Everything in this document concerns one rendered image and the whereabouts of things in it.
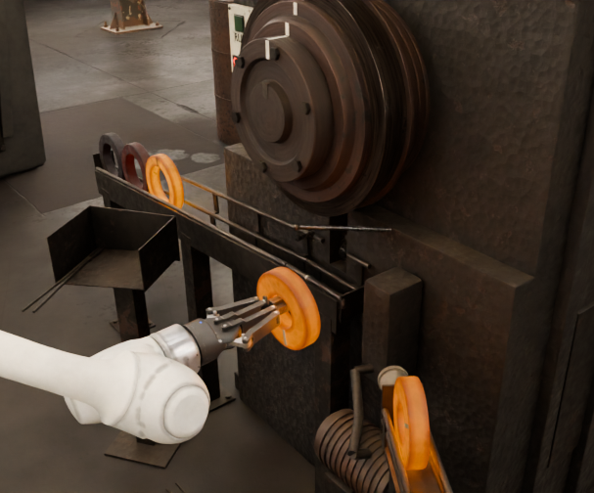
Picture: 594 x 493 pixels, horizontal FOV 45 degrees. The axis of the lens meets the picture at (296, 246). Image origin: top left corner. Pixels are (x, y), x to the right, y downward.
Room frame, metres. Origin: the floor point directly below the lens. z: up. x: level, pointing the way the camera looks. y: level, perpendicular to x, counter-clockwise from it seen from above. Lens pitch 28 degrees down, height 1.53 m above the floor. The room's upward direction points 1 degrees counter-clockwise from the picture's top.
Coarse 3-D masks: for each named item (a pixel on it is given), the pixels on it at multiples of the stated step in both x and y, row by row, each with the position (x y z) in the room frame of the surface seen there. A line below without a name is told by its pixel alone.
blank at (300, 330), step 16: (272, 272) 1.11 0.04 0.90; (288, 272) 1.11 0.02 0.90; (272, 288) 1.11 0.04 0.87; (288, 288) 1.07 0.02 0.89; (304, 288) 1.08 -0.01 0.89; (288, 304) 1.08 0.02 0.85; (304, 304) 1.05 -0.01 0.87; (288, 320) 1.12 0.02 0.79; (304, 320) 1.04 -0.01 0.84; (288, 336) 1.08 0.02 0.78; (304, 336) 1.04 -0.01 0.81
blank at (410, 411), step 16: (400, 384) 0.96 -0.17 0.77; (416, 384) 0.94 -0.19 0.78; (400, 400) 0.95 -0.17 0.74; (416, 400) 0.91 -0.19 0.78; (400, 416) 0.97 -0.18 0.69; (416, 416) 0.89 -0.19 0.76; (400, 432) 0.95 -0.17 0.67; (416, 432) 0.87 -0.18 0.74; (400, 448) 0.92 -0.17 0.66; (416, 448) 0.86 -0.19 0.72; (416, 464) 0.86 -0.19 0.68
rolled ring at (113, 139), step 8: (104, 136) 2.31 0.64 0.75; (112, 136) 2.28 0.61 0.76; (104, 144) 2.32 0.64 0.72; (112, 144) 2.26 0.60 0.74; (120, 144) 2.26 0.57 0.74; (104, 152) 2.34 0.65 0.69; (120, 152) 2.24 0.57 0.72; (104, 160) 2.34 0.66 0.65; (112, 160) 2.35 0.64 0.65; (120, 160) 2.22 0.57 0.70; (104, 168) 2.34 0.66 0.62; (112, 168) 2.33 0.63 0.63; (120, 168) 2.23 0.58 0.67; (120, 176) 2.23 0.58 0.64
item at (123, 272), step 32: (64, 224) 1.70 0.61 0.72; (96, 224) 1.81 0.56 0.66; (128, 224) 1.78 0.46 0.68; (160, 224) 1.75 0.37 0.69; (64, 256) 1.67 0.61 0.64; (96, 256) 1.76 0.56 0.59; (128, 256) 1.74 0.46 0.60; (160, 256) 1.64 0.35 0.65; (128, 288) 1.56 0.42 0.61; (128, 320) 1.65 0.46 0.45; (128, 448) 1.63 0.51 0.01; (160, 448) 1.63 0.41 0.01
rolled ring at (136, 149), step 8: (128, 144) 2.16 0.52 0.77; (136, 144) 2.16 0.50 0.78; (128, 152) 2.16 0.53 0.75; (136, 152) 2.12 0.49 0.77; (144, 152) 2.12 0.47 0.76; (128, 160) 2.20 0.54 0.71; (144, 160) 2.10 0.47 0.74; (128, 168) 2.20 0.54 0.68; (144, 168) 2.08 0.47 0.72; (128, 176) 2.19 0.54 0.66; (136, 176) 2.20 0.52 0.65; (144, 176) 2.09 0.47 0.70; (136, 184) 2.18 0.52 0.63; (144, 184) 2.09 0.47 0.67
